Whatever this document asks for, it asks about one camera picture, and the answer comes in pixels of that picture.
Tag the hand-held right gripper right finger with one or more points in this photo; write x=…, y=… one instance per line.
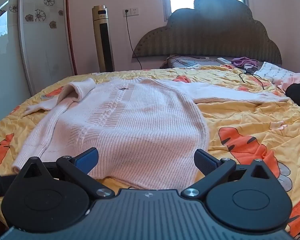
x=204, y=163

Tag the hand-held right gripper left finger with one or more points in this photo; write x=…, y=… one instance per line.
x=86, y=160

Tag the pink knit sweater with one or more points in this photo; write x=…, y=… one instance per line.
x=140, y=130

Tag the yellow carrot print quilt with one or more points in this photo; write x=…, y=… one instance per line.
x=240, y=122

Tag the grey patterned pillow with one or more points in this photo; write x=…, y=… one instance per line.
x=183, y=62

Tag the white power strip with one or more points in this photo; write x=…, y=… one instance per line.
x=224, y=60

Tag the purple cloth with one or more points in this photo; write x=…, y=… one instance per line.
x=243, y=60

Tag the white wardrobe with flower decals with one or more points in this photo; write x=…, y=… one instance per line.
x=45, y=52

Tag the white printed paper sheet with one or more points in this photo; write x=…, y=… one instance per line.
x=275, y=72

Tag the gold tower fan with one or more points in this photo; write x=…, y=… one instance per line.
x=103, y=45

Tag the light pink cloth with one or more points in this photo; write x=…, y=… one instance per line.
x=293, y=80

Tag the grey cloud-shaped headboard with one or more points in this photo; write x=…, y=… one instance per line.
x=210, y=35

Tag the white wall socket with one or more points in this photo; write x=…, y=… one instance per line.
x=130, y=12

